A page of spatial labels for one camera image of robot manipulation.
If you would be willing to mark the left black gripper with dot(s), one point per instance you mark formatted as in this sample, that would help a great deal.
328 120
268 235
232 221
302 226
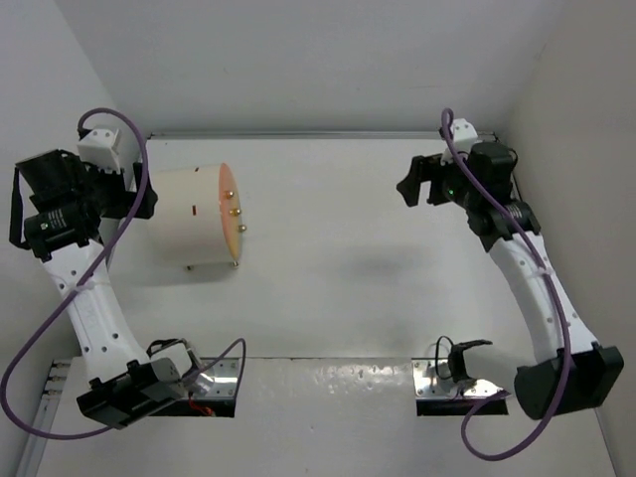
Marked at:
124 200

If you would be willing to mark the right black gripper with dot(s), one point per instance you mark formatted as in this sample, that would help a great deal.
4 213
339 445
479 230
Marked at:
423 169

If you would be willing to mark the round drawer cabinet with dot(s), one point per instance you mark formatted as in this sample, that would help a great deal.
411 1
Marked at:
198 216

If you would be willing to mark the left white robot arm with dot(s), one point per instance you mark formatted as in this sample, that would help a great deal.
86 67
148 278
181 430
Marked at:
58 203

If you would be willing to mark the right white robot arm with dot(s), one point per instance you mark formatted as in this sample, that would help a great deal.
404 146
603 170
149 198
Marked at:
564 348

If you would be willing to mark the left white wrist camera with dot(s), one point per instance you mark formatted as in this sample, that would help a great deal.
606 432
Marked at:
100 149

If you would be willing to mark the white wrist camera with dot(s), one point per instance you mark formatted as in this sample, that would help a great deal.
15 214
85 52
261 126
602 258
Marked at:
100 149
463 135

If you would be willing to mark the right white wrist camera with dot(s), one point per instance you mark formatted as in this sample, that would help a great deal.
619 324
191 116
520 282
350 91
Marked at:
463 135

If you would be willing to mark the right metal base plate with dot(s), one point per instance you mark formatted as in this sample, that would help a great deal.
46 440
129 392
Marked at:
429 386

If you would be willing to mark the metal base plate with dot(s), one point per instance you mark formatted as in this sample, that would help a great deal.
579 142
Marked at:
429 386
218 382

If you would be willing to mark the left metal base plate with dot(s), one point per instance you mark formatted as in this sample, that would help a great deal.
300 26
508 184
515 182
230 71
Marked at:
218 382

